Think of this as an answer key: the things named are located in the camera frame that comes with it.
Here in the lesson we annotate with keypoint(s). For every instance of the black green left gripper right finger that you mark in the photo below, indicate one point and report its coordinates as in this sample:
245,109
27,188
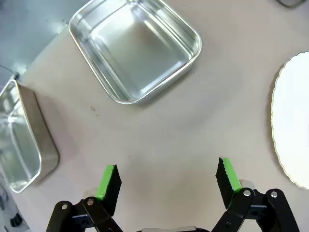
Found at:
229,183

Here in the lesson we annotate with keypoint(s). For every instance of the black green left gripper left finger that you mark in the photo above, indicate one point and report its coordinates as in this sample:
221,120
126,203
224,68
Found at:
109,191

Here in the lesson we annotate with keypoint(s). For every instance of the deep silver metal container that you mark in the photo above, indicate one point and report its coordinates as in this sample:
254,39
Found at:
21,137

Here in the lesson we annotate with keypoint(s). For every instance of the shallow silver metal container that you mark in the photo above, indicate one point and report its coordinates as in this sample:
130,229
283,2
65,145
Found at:
135,49

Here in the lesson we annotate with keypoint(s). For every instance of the white scalloped plate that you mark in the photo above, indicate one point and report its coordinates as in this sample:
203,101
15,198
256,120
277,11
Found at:
293,120

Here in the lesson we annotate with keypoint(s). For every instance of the dark round object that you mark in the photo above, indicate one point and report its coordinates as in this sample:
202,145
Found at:
290,2

